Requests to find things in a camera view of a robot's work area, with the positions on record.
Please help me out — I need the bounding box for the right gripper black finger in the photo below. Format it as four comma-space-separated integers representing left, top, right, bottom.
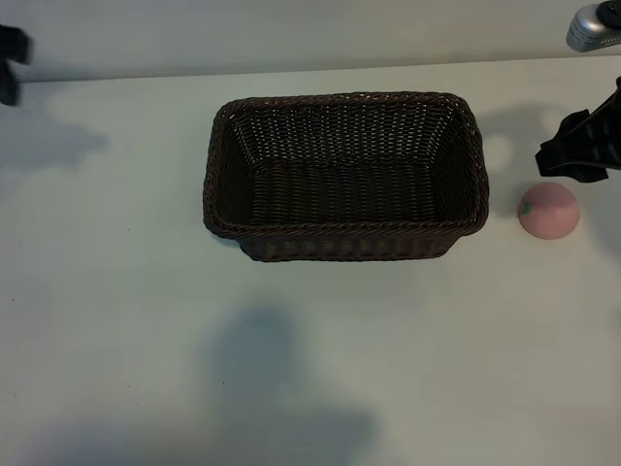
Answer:
564, 167, 610, 184
534, 109, 621, 177

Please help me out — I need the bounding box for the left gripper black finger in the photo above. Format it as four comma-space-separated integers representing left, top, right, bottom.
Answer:
0, 63, 23, 106
0, 23, 35, 65

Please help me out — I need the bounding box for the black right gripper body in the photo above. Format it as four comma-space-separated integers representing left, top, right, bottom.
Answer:
601, 76, 621, 117

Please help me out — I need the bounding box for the pink peach with green leaf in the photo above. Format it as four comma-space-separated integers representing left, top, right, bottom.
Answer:
518, 183, 582, 240

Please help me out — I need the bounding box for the dark brown woven basket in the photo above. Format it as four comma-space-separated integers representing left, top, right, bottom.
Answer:
201, 90, 490, 263

